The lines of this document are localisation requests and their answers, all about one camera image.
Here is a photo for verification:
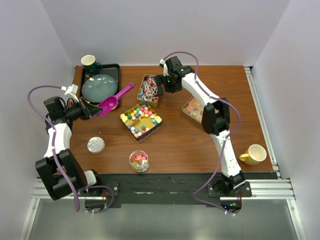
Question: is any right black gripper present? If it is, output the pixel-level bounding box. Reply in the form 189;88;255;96
154;72;182;97

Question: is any magenta plastic scoop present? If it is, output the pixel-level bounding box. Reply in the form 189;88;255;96
96;83;135;117

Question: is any gold tin of lollipops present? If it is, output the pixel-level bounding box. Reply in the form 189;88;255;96
137;74;159;107

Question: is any gold tin of gummy candies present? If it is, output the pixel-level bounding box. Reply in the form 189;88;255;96
181;96;204;126

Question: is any gold tin of star candies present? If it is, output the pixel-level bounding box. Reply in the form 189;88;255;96
119;101;163;142

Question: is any clear glass jar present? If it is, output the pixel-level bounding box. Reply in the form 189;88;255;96
129;150;149;174

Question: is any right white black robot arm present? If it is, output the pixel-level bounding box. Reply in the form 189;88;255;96
155;56;246;197

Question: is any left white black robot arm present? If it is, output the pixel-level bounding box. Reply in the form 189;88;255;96
35;96;104;200

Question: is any teal ceramic plate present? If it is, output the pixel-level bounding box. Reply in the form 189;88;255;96
81;74;118;104

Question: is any white jar lid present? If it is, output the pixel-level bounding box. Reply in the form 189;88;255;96
87;136;105;154

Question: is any black serving tray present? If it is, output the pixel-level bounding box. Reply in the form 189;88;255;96
79;63;120;105

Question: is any dark green mug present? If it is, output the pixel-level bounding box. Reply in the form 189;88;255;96
80;54;103;75

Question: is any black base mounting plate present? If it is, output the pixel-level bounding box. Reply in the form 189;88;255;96
96;172;277;208

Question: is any yellow mug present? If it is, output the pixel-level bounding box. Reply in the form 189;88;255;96
238;144;267;166

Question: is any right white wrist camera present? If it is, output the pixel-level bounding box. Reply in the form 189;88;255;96
159;59;169;76

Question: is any aluminium frame rail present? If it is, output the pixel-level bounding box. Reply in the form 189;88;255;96
31;179;296;200

